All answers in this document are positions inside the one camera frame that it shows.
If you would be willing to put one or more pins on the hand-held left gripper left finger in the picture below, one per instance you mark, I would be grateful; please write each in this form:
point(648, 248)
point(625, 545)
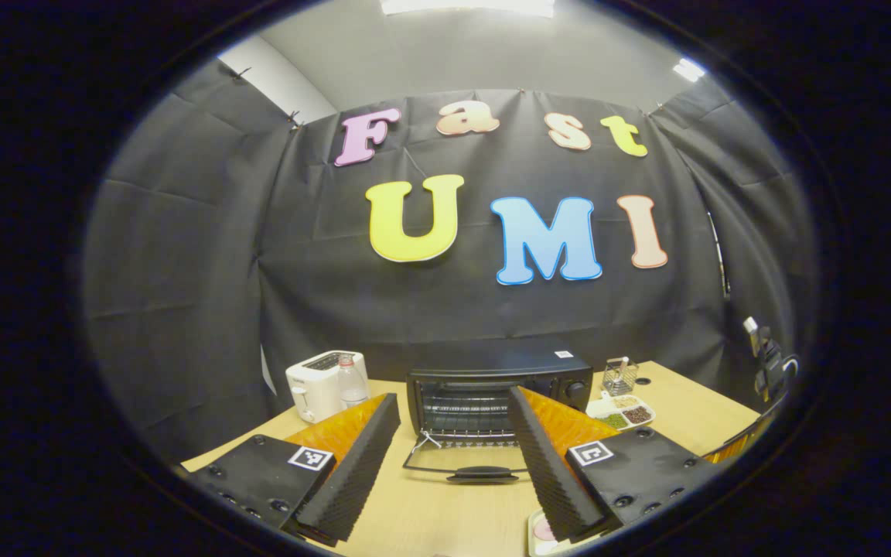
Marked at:
point(353, 480)

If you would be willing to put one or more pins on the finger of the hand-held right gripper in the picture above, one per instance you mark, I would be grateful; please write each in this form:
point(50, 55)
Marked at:
point(739, 441)

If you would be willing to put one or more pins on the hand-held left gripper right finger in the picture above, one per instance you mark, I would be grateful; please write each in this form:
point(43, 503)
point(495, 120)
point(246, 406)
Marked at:
point(550, 480)

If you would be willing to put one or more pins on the pink food slice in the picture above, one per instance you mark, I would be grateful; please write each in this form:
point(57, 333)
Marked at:
point(544, 530)

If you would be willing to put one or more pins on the small white plate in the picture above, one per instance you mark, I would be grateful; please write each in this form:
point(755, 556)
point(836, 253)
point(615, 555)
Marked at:
point(534, 545)

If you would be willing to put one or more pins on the black electric oven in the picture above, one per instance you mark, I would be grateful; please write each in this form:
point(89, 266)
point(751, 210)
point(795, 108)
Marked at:
point(492, 363)

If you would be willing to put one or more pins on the green mung beans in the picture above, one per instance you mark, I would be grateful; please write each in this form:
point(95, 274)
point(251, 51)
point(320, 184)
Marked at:
point(614, 422)

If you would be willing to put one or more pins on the white divided plate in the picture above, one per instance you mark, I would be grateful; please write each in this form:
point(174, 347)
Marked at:
point(596, 406)

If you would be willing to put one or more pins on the clear plastic bottle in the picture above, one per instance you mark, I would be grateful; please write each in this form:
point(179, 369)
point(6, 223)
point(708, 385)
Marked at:
point(351, 387)

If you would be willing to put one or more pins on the white toaster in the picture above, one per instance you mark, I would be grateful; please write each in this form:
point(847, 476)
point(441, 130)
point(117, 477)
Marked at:
point(310, 387)

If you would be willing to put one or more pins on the dark red beans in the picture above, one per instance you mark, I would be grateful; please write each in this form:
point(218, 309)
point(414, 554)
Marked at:
point(637, 415)

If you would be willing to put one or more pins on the yellow soybeans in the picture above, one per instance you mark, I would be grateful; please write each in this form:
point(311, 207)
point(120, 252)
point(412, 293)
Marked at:
point(625, 401)

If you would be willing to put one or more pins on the thin upright pole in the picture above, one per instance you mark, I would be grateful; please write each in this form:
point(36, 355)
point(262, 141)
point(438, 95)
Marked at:
point(719, 259)

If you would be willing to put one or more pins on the black backdrop cloth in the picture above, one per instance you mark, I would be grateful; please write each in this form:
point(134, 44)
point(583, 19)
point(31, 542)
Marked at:
point(221, 271)

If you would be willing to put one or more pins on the small black clip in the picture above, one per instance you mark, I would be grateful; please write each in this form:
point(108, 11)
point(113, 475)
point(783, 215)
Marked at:
point(295, 119)

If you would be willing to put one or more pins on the small ceiling light panel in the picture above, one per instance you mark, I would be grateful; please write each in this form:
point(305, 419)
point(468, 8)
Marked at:
point(689, 70)

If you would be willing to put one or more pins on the large ceiling light panel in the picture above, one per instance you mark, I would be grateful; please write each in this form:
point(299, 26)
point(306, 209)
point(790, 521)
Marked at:
point(469, 6)

